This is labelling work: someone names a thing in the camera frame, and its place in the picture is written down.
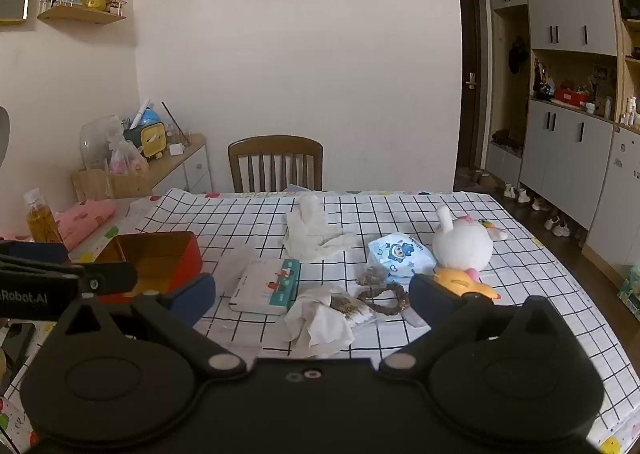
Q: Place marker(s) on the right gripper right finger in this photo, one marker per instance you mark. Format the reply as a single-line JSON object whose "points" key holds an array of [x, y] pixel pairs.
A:
{"points": [[452, 319]]}

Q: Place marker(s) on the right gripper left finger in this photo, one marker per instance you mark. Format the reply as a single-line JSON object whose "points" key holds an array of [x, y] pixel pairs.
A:
{"points": [[168, 319]]}

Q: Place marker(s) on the blue cartoon printed cloth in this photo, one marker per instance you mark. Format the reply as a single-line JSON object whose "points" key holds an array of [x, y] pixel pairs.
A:
{"points": [[400, 257]]}

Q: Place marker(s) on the white plush rabbit toy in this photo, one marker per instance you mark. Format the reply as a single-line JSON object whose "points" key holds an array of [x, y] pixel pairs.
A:
{"points": [[464, 244]]}

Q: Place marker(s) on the cream white cloth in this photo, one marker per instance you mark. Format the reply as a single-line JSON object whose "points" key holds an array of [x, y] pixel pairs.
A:
{"points": [[317, 329]]}

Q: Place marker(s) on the white glove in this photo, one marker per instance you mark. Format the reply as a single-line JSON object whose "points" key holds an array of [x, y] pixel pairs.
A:
{"points": [[309, 237]]}

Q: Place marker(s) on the amber liquid plastic bottle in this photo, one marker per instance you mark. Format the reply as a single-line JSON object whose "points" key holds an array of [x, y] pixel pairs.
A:
{"points": [[40, 219]]}

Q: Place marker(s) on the pink patterned folded cloth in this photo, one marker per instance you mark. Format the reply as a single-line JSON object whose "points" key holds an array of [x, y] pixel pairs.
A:
{"points": [[76, 224]]}

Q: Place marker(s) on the bundle of brown sticks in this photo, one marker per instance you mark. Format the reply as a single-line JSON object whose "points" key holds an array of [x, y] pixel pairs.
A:
{"points": [[354, 311]]}

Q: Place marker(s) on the cardboard box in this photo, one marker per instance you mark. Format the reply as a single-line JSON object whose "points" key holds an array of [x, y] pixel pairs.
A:
{"points": [[98, 184]]}

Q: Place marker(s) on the white teal flat box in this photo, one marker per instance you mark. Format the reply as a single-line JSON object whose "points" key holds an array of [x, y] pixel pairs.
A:
{"points": [[267, 286]]}

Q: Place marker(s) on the white wooden side cabinet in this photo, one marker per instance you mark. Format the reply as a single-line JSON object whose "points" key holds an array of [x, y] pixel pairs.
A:
{"points": [[189, 171]]}

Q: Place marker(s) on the black grid white tablecloth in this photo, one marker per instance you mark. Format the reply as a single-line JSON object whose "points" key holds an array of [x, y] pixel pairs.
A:
{"points": [[543, 373]]}

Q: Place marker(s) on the plastic bag with pink items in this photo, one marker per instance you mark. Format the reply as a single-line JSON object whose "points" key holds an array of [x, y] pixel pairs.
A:
{"points": [[125, 158]]}

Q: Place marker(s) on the clear glass bowl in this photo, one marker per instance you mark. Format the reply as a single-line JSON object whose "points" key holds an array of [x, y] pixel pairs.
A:
{"points": [[94, 141]]}

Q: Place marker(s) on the yellow tissue box holder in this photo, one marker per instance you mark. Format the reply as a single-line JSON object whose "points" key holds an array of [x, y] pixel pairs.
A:
{"points": [[149, 139]]}

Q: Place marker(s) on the dark entrance door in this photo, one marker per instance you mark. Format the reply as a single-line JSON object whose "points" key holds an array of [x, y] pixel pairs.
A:
{"points": [[470, 95]]}

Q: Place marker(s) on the wooden dining chair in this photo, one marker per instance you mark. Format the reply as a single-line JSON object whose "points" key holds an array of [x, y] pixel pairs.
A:
{"points": [[275, 163]]}

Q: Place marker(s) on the grey wall cabinet unit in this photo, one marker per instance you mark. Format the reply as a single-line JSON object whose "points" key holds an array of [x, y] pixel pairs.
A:
{"points": [[568, 68]]}

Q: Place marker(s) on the wooden wall shelf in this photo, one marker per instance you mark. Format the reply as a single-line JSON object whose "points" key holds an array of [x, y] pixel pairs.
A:
{"points": [[49, 10]]}

